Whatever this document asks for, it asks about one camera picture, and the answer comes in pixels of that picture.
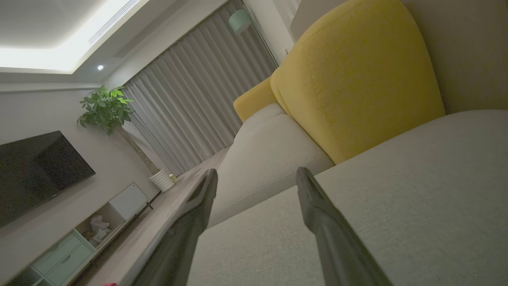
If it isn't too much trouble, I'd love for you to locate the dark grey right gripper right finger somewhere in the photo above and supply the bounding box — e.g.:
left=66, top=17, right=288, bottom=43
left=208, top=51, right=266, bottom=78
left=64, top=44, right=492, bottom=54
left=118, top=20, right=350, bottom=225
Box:
left=296, top=167, right=393, bottom=286

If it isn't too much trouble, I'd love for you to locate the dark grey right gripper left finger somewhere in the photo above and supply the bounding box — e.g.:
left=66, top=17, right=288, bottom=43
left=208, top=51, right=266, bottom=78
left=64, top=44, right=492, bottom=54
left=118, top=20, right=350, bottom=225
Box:
left=131, top=169, right=218, bottom=286

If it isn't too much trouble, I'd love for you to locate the white ribbed plant pot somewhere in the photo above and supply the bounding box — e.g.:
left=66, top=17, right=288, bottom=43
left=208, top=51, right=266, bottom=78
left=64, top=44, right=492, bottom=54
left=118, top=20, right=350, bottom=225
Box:
left=149, top=168, right=176, bottom=193

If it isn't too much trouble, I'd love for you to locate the grey fabric sofa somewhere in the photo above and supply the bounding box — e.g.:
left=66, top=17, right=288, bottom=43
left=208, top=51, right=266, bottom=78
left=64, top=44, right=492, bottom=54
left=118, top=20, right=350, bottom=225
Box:
left=187, top=0, right=508, bottom=286

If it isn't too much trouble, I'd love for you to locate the white plush toy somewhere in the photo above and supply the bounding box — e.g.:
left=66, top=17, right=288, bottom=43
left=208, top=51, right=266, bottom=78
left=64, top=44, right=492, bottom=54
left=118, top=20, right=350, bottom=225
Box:
left=89, top=214, right=112, bottom=243

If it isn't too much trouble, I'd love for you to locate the white and mint TV cabinet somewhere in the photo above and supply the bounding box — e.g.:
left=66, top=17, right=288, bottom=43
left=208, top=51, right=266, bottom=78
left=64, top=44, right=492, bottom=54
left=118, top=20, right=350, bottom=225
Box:
left=0, top=182, right=163, bottom=286

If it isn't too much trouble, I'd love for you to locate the grey pleated curtain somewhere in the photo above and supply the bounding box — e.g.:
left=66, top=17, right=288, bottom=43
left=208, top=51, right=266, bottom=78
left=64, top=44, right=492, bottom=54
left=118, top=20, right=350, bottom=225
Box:
left=121, top=0, right=278, bottom=175

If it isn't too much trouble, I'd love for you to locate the green leafy indoor tree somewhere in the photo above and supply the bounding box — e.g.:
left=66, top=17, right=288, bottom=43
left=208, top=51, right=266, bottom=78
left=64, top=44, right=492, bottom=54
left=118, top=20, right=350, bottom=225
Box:
left=77, top=85, right=160, bottom=175

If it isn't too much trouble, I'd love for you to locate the black flat screen television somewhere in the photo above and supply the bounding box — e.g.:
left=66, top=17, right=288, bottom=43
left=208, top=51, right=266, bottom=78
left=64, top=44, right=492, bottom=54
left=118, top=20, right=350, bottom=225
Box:
left=0, top=130, right=96, bottom=228

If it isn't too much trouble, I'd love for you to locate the yellow fabric sofa cushion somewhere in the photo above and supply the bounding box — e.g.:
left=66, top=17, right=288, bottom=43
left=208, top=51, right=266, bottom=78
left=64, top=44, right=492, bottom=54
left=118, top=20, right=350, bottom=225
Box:
left=270, top=0, right=446, bottom=165

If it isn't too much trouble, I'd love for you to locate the mint green lamp shade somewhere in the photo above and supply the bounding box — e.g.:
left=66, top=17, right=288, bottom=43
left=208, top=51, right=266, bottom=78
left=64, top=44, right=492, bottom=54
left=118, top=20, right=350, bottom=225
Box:
left=228, top=9, right=252, bottom=35

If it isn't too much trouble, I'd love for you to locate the white ceiling air vent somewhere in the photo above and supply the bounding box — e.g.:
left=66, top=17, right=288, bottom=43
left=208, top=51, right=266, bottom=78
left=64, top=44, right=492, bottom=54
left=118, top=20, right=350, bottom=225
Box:
left=88, top=0, right=140, bottom=44

